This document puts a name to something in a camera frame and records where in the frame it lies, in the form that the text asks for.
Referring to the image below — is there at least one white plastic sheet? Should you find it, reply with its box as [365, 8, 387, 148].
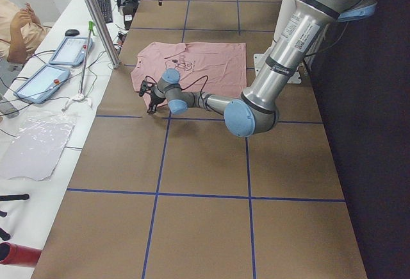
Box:
[1, 111, 78, 181]

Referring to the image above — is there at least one seated person in beige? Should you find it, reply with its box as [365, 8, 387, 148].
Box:
[1, 0, 51, 64]

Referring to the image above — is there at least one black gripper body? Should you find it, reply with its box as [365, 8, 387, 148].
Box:
[143, 80, 165, 107]

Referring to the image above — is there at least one black braided cable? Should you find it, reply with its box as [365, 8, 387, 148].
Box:
[163, 55, 209, 100]

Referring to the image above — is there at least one blue teach pendant near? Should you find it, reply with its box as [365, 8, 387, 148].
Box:
[14, 64, 70, 104]

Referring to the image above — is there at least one blue teach pendant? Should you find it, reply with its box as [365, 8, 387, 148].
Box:
[49, 37, 94, 66]
[14, 64, 70, 104]

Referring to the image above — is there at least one black keyboard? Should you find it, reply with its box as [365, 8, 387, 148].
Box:
[97, 0, 113, 23]

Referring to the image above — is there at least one grabber stick green handle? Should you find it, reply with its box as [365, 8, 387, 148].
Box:
[62, 21, 94, 112]

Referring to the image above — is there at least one black computer mouse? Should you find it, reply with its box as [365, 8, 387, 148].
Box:
[65, 29, 80, 37]

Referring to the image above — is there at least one black tripod leg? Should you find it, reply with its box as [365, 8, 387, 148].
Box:
[0, 194, 29, 201]

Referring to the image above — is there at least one red cylinder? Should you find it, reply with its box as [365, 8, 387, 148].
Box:
[1, 242, 42, 267]

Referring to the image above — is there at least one aluminium frame post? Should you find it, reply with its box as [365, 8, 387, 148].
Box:
[85, 0, 120, 69]

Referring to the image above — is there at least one blue teach pendant far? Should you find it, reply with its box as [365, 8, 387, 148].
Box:
[49, 37, 94, 66]

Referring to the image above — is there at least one pink Snoopy t-shirt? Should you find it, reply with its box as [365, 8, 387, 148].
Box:
[131, 42, 247, 97]

